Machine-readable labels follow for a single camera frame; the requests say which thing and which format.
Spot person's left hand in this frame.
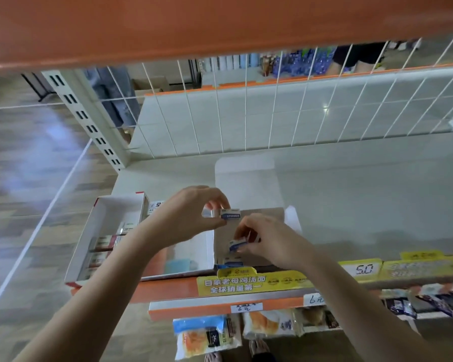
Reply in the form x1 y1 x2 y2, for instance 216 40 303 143
143 185 232 250

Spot person's right hand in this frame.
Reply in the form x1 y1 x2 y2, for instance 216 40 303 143
234 212 319 272

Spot box of pink-blue erasers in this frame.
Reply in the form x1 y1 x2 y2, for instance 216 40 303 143
139 198 217 281

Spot blue white eraser box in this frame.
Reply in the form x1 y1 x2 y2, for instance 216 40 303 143
213 152 304 270

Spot red eraser display box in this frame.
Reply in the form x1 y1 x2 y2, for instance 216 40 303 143
63 191 149 289

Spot person's left forearm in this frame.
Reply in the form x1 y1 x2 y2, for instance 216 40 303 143
11 230 167 362

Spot person's right forearm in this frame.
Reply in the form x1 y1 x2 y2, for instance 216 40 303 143
294 252 431 362

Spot snack packets on lower shelf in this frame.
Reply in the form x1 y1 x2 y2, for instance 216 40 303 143
197 266 312 298

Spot person's right foot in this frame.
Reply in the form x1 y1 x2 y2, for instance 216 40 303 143
249 340 271 359

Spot white orange metal shelf unit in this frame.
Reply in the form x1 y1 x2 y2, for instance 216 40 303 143
0 0 453 325

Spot blue orange snack packet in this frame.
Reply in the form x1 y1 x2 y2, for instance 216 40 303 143
172 313 244 360

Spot yellow price label strip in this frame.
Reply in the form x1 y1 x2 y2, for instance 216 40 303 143
338 251 453 285

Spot row of dark snack packets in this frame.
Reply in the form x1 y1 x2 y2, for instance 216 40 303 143
384 289 453 320

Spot row of blue bottles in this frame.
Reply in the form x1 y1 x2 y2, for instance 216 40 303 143
204 46 335 80

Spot white wire grid panel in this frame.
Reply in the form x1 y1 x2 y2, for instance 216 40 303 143
124 34 453 159

